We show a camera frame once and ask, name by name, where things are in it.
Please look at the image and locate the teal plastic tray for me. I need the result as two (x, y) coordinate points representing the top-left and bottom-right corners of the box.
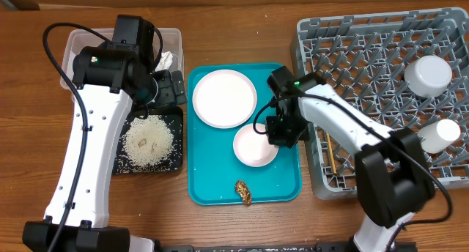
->
(187, 62), (302, 205)

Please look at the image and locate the grey-green bowl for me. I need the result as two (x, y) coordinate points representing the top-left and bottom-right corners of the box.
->
(404, 55), (452, 98)

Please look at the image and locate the white napkin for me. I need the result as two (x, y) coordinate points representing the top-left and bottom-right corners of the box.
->
(155, 51), (174, 72)

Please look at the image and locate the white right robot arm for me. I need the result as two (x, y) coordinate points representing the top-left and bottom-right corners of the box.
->
(265, 67), (435, 251)

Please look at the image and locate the white cup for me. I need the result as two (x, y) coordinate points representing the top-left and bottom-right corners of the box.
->
(418, 119), (461, 154)

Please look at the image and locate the large white plate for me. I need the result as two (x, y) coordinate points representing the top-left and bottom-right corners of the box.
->
(192, 70), (257, 129)

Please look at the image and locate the black tray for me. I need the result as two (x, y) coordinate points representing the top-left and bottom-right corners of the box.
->
(113, 106), (183, 175)

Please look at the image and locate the brown food scrap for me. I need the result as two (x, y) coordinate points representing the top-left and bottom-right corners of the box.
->
(234, 180), (252, 205)

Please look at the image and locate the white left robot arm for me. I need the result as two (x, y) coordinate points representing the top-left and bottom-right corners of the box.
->
(22, 15), (188, 251)

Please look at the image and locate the black rail at table edge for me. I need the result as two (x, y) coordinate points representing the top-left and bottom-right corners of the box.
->
(158, 242), (347, 252)

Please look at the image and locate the wooden chopstick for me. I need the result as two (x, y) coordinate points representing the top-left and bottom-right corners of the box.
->
(325, 133), (337, 175)

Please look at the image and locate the pile of rice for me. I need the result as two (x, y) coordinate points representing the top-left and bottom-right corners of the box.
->
(123, 115), (174, 167)

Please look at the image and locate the clear plastic bin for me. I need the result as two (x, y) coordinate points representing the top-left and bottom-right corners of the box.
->
(62, 28), (184, 80)

